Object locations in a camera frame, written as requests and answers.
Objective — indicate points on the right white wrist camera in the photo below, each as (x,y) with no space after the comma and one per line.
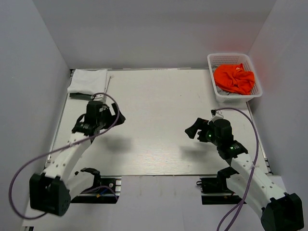
(216,115)

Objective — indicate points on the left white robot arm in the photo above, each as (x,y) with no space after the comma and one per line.
(53,190)

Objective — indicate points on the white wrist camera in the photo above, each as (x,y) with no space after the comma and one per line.
(99,97)
(216,115)

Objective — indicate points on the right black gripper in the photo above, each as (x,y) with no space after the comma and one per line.
(199,124)

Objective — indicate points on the white plastic basket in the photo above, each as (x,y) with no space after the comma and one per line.
(216,59)

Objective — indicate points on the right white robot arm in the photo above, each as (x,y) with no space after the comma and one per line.
(277,210)

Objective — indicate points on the grey t-shirt in basket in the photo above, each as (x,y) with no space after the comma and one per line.
(223,92)

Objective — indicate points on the orange t-shirt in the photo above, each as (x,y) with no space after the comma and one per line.
(234,79)

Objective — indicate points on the white t-shirt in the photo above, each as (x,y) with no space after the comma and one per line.
(88,82)

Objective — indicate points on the folded dark green t-shirt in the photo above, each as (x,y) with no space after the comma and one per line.
(80,96)

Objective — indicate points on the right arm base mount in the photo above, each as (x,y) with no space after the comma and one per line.
(212,192)

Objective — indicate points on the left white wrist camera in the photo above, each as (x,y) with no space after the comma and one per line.
(99,97)

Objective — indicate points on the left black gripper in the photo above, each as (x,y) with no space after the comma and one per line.
(121,120)

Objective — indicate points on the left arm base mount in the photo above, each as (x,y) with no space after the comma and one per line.
(108,194)

